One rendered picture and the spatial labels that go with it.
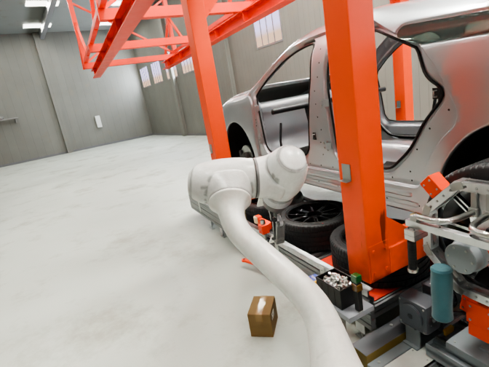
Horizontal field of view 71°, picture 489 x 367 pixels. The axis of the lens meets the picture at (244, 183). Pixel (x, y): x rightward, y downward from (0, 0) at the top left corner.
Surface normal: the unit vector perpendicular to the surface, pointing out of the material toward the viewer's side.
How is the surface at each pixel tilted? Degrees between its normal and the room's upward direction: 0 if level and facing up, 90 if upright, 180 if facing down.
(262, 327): 90
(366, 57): 90
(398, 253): 90
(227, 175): 46
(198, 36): 90
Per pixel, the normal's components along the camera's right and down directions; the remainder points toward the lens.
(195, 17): 0.45, 0.15
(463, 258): -0.88, 0.26
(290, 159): 0.14, -0.33
